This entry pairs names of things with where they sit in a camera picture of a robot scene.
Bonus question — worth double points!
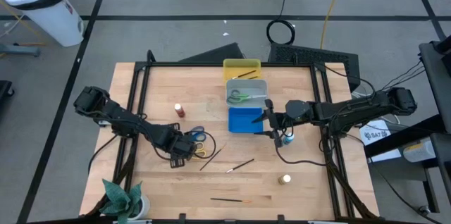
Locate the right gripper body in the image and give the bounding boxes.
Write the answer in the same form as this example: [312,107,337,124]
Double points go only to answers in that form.
[264,99,288,149]

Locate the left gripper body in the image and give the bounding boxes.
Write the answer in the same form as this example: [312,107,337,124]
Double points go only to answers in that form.
[153,122,187,168]

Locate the blue handled scissors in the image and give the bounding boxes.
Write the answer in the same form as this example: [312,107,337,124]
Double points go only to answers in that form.
[189,125,208,144]

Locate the yellow handled scissors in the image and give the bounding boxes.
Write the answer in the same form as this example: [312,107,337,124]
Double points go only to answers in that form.
[194,142,208,158]

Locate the green handled scissors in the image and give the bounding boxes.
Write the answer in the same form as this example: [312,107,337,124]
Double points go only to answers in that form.
[226,89,268,105]

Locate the black paintbrush silver ferrule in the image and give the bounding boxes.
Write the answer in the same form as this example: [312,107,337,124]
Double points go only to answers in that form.
[225,158,255,174]

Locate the black paintbrush gold ferrule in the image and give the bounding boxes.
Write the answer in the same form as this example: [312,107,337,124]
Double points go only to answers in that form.
[210,197,252,204]

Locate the blue plastic bin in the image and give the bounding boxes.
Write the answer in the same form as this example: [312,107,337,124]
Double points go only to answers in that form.
[228,106,265,135]

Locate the grey plastic bin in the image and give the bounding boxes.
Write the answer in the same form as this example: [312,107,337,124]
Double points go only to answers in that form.
[225,78,269,109]

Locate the yellow plastic bin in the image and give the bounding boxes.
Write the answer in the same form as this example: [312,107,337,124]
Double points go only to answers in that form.
[222,58,262,84]

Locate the green potted plant white pot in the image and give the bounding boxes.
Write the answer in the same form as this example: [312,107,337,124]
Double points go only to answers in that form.
[99,178,152,224]

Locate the black flat panel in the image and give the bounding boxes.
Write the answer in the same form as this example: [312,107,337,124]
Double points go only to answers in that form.
[178,42,247,63]

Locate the white SA7 label sheet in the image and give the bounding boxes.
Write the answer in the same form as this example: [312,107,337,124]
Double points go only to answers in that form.
[359,120,393,147]

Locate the grey box yellow label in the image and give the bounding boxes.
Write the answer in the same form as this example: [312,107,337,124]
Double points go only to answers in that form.
[402,138,437,163]

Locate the black side rack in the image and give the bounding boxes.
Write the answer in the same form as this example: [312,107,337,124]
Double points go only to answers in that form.
[362,35,451,214]

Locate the white trash can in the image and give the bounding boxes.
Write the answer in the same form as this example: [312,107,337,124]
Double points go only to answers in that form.
[1,0,85,48]

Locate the grey floor stand base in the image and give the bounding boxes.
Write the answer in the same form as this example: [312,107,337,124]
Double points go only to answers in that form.
[0,42,42,58]

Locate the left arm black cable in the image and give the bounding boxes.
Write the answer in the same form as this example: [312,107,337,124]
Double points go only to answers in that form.
[153,130,217,161]

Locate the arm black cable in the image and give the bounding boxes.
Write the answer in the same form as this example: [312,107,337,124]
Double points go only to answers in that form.
[276,125,353,167]
[153,130,217,161]

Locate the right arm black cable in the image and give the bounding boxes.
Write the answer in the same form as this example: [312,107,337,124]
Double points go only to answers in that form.
[276,125,353,167]

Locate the black table edge cable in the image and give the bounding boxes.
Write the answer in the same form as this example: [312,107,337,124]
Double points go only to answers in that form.
[87,134,118,175]

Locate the black coiled hanging cable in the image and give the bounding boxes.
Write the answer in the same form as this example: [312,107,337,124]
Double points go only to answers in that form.
[265,0,296,46]

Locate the yellow hanging cable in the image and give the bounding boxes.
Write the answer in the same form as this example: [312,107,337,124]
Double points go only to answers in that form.
[319,0,346,49]

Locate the black cable bundle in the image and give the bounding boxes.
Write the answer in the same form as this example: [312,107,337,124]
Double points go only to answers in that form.
[380,60,426,93]

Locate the black floor power cable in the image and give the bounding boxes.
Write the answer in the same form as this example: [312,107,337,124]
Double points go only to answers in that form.
[383,178,441,224]

